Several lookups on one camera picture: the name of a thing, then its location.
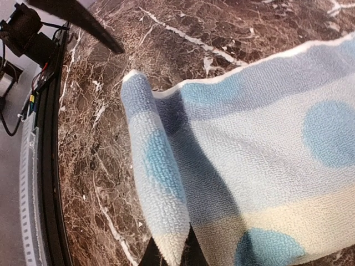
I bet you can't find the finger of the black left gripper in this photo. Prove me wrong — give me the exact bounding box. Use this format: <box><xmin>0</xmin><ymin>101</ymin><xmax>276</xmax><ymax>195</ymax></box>
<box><xmin>26</xmin><ymin>0</ymin><xmax>124</xmax><ymax>54</ymax></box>

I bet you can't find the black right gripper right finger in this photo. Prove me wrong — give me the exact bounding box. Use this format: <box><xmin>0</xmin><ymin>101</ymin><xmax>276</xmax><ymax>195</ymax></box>
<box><xmin>180</xmin><ymin>226</ymin><xmax>208</xmax><ymax>266</ymax></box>

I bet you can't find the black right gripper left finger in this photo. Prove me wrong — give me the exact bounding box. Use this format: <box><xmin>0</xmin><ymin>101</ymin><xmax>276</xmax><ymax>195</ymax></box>
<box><xmin>140</xmin><ymin>237</ymin><xmax>168</xmax><ymax>266</ymax></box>

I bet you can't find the light blue patterned towel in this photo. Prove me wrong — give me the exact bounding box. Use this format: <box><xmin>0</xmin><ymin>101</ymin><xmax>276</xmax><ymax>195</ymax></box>
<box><xmin>121</xmin><ymin>33</ymin><xmax>354</xmax><ymax>265</ymax></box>

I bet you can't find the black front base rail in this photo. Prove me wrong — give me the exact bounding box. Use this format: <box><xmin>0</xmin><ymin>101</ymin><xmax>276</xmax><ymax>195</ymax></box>
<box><xmin>35</xmin><ymin>30</ymin><xmax>73</xmax><ymax>265</ymax></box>

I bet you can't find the white slotted cable duct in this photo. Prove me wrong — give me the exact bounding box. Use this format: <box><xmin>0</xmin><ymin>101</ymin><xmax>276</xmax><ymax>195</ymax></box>
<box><xmin>19</xmin><ymin>113</ymin><xmax>47</xmax><ymax>265</ymax></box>

